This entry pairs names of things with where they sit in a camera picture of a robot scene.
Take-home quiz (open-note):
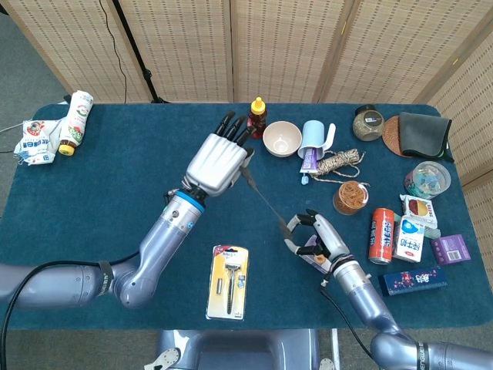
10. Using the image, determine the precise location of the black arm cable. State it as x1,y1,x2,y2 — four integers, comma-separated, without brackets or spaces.
319,279,377,363
0,250,140,370

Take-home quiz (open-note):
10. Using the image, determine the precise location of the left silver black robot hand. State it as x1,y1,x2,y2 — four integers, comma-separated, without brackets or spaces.
183,110,255,198

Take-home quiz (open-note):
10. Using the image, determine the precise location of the purple toothpaste tube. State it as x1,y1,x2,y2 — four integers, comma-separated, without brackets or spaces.
299,148,327,186

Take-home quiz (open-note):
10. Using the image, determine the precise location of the light blue handled cup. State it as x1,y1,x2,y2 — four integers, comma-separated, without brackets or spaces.
297,119,337,160

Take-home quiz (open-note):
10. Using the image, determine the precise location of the blue felt tablecloth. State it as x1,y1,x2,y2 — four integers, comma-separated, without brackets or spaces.
0,103,477,331

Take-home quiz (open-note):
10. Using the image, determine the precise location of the long dark blue box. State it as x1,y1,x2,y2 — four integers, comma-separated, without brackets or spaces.
377,266,450,297

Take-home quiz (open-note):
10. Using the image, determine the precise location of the clear tub of rubber bands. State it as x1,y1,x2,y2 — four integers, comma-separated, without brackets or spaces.
332,180,369,215

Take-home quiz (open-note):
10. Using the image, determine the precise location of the beige bowl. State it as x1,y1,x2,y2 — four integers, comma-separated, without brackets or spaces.
262,120,303,158

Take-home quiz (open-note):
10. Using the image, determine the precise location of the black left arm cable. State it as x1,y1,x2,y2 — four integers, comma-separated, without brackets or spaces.
0,250,140,370

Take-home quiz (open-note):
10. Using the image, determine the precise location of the small purple box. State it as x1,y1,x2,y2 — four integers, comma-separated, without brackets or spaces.
430,234,472,267

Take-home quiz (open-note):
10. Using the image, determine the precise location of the white snack box fruit picture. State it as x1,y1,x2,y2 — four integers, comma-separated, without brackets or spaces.
399,193,439,229

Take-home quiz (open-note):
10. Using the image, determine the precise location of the round brown woven coaster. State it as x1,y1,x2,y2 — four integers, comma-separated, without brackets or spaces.
381,115,415,158

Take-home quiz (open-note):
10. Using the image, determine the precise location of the white table leg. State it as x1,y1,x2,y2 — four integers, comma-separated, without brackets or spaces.
330,329,341,370

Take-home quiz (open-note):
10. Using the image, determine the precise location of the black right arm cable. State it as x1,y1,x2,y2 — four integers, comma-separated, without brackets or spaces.
319,279,377,363

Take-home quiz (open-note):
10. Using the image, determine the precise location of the red drink can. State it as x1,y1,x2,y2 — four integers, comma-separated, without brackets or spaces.
367,207,395,266

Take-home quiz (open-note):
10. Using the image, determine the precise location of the glass jar black lid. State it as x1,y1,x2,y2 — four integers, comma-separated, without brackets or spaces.
352,104,386,143

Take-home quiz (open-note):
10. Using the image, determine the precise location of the honey bear bottle yellow cap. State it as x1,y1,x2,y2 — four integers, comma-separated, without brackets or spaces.
246,97,268,140

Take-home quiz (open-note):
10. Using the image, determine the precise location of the white sauce bottle yellow cap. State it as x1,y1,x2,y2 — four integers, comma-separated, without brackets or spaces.
58,90,95,156

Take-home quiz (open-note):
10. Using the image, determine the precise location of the white printed food bag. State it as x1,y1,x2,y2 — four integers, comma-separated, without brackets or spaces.
13,118,62,167

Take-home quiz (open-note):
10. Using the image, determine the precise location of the grey-blue robot torso base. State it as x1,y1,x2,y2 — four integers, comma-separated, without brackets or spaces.
144,329,336,370

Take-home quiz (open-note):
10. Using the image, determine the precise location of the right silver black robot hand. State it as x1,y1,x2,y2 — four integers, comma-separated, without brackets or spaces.
283,209,352,275

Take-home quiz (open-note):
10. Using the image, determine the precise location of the folded grey cloth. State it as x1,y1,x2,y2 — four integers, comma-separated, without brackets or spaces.
398,111,455,163

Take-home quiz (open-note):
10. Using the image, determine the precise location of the black tripod stand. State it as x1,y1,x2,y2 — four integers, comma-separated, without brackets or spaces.
111,0,173,104

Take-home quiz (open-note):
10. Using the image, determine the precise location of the yellow razor blister pack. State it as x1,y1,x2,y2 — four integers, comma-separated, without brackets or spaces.
205,244,250,321

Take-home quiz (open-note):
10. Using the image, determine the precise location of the dark strap piece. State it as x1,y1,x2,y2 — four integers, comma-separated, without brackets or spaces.
239,163,293,240

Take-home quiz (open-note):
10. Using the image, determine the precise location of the white blue milk carton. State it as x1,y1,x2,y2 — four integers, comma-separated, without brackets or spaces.
392,215,425,264

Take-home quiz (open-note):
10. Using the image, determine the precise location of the clear tub of blue clips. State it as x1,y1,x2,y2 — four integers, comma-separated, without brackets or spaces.
403,160,451,200

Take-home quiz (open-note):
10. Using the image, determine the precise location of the thin black hanging cable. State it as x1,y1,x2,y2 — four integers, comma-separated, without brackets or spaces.
98,0,129,104

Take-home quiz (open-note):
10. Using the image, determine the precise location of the bundle of twisted twine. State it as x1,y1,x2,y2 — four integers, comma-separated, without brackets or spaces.
309,148,371,188

